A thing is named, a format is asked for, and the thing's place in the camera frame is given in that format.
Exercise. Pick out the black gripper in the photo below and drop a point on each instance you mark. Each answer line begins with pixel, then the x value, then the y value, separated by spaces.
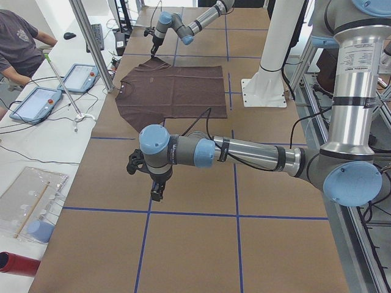
pixel 159 179
pixel 156 41

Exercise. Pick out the dark brown t-shirt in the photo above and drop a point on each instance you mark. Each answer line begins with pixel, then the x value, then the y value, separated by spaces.
pixel 154 91

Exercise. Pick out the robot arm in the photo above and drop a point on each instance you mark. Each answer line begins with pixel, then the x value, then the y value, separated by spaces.
pixel 185 32
pixel 343 166

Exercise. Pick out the black power adapter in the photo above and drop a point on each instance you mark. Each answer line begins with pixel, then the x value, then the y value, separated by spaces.
pixel 120 43

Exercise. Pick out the black keyboard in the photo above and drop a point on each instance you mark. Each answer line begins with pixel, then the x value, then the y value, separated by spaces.
pixel 97 33

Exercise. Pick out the black computer mouse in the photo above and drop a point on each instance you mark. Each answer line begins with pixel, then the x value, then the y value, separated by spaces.
pixel 69 35

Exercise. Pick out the grey stick with green tip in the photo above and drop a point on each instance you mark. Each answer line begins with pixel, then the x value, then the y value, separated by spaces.
pixel 79 116

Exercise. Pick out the near blue teach pendant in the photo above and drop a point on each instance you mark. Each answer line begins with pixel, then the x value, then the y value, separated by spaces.
pixel 37 106

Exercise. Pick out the wooden stick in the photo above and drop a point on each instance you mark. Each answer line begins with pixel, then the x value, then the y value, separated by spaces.
pixel 29 213

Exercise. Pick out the clear plastic bag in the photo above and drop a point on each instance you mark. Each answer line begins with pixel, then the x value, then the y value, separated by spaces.
pixel 21 195

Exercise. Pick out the seated person in grey shirt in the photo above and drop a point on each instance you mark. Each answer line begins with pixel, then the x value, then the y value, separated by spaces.
pixel 20 56

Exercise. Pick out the red cylinder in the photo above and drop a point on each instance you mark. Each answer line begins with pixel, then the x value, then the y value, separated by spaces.
pixel 18 265

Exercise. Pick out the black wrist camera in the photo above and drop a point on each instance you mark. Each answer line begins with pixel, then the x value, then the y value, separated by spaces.
pixel 136 162
pixel 149 31

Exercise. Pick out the aluminium frame post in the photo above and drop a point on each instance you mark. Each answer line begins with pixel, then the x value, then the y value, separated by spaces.
pixel 84 25

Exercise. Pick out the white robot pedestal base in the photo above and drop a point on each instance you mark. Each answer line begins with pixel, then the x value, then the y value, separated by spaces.
pixel 265 88

